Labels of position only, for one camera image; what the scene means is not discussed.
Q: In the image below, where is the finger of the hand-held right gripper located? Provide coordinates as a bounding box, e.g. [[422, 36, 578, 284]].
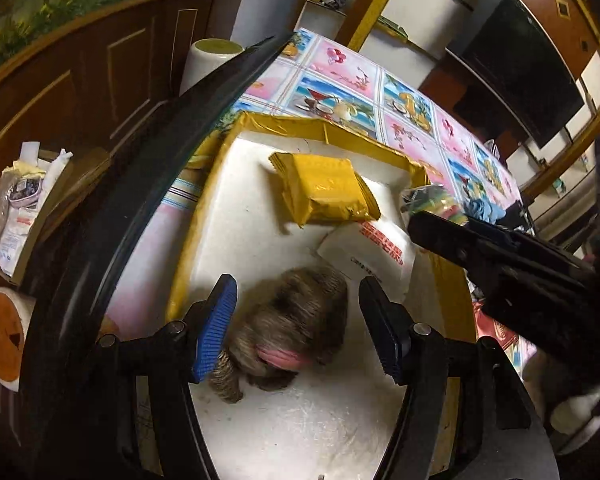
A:
[[406, 211, 487, 275], [466, 217, 597, 273]]

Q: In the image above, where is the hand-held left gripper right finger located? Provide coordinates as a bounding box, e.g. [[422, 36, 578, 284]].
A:
[[358, 276, 561, 480]]

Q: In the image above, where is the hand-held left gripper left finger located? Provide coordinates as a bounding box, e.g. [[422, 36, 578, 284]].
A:
[[97, 274, 239, 480]]

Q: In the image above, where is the white packet red print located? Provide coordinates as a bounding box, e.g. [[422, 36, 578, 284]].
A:
[[316, 219, 417, 306]]

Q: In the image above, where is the brown plush toy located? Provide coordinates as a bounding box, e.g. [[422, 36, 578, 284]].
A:
[[207, 265, 350, 405]]

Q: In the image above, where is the white foam box yellow tape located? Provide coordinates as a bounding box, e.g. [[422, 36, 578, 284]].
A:
[[165, 110, 477, 480]]

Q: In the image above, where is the clear bag of coloured items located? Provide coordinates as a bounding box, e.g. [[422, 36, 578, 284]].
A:
[[400, 184, 468, 226]]

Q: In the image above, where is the blue towel bundle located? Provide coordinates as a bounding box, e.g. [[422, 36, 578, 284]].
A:
[[467, 195, 506, 223]]

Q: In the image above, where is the white plastic bottle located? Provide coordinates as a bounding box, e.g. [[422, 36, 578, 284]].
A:
[[550, 377, 600, 437]]

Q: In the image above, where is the yellow foil packet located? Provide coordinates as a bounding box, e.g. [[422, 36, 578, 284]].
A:
[[269, 151, 382, 228]]

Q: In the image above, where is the black television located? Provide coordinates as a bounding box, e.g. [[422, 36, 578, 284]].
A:
[[445, 0, 600, 151]]

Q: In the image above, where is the printed fruit tablecloth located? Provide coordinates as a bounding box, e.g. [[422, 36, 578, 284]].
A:
[[100, 27, 537, 376]]

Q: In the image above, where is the orange tape roll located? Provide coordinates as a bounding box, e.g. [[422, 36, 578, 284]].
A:
[[0, 287, 37, 393]]

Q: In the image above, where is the box of packets and bags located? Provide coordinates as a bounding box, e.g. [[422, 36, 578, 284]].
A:
[[0, 141, 75, 281]]

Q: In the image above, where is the white cylindrical cup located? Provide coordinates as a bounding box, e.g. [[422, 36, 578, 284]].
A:
[[180, 39, 244, 96]]

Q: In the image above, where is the wooden cabinet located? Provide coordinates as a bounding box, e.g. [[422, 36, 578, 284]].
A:
[[0, 0, 248, 291]]

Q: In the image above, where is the white appliance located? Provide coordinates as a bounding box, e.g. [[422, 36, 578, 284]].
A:
[[232, 0, 327, 47]]

